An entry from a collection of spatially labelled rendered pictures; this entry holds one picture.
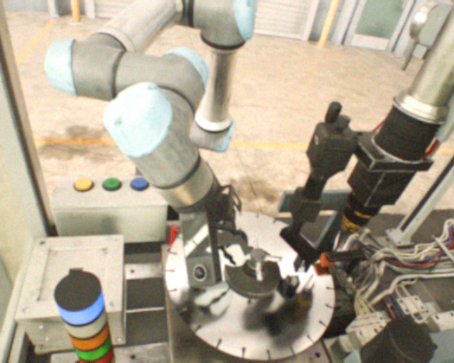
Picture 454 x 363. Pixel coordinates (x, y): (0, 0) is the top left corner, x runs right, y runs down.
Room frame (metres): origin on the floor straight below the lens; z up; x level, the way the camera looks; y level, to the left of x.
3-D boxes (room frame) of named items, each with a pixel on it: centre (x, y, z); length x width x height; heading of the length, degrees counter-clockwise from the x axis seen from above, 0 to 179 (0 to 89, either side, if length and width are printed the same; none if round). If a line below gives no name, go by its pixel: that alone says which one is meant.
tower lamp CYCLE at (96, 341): (0.15, 0.12, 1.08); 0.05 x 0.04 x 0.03; 19
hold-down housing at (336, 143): (0.42, -0.15, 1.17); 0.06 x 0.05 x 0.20; 100
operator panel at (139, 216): (0.57, 0.27, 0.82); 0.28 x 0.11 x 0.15; 109
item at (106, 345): (0.15, 0.12, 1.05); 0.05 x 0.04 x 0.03; 19
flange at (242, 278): (0.37, -0.09, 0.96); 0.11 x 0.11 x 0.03
